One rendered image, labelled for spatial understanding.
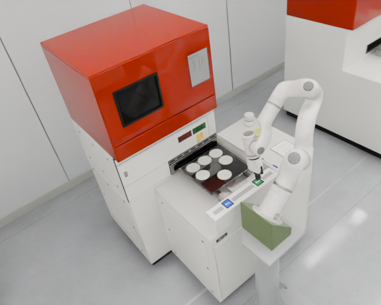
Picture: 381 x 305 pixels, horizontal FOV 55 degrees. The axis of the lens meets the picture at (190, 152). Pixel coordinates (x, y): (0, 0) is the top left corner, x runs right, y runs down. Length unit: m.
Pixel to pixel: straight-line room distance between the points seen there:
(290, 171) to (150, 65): 0.97
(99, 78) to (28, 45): 1.55
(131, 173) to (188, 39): 0.93
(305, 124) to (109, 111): 1.08
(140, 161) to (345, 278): 1.78
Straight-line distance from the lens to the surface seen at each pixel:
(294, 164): 2.00
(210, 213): 2.21
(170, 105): 2.31
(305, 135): 2.09
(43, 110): 3.68
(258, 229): 2.16
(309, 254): 3.22
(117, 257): 3.38
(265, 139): 2.11
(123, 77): 2.06
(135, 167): 2.44
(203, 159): 2.66
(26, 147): 3.79
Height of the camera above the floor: 2.63
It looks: 39 degrees down
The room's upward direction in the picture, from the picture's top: 10 degrees counter-clockwise
